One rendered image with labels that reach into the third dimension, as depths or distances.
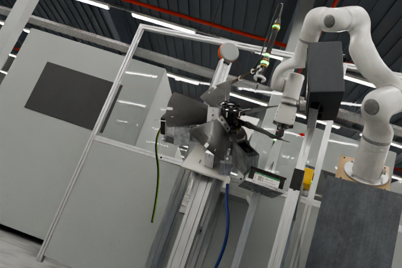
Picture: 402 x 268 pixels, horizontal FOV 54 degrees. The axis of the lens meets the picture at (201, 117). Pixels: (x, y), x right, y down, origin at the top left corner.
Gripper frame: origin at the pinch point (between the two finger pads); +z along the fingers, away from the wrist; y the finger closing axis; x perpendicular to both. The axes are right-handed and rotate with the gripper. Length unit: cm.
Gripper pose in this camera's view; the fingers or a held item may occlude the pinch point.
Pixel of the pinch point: (280, 133)
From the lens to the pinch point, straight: 206.5
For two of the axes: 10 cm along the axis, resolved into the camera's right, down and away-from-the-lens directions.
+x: -2.8, -0.8, -9.6
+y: -9.2, -2.4, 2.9
